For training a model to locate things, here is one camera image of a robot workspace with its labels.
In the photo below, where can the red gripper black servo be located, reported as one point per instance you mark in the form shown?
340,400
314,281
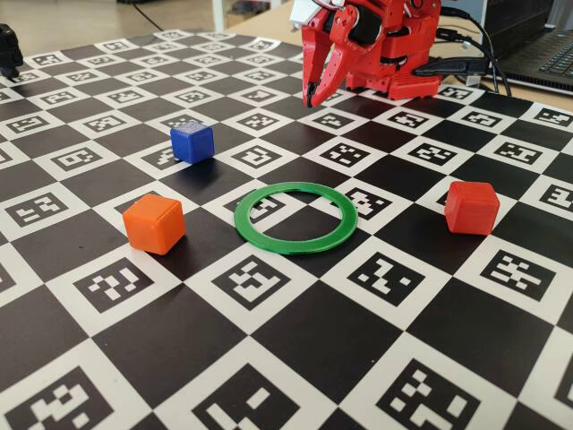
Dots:
335,48

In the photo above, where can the blue plastic cube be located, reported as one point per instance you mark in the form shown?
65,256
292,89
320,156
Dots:
192,143

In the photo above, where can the red plastic cube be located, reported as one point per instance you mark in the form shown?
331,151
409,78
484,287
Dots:
472,208

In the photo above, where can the orange plastic cube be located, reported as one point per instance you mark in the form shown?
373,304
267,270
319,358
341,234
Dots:
154,226

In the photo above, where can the red robot arm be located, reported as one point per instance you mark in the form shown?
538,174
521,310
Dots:
416,27

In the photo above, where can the red perforated robot base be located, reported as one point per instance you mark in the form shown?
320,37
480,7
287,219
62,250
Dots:
403,83

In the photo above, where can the white furniture leg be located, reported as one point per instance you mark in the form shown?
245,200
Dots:
219,13

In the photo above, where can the black adapter plug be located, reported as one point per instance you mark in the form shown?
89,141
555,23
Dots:
452,67

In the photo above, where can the black laptop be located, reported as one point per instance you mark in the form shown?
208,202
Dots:
537,45

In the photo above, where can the black white checkerboard marker mat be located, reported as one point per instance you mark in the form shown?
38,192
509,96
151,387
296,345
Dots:
286,358

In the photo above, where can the black chunky device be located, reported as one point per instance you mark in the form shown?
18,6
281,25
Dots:
9,49

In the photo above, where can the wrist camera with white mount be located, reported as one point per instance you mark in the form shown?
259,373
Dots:
304,13

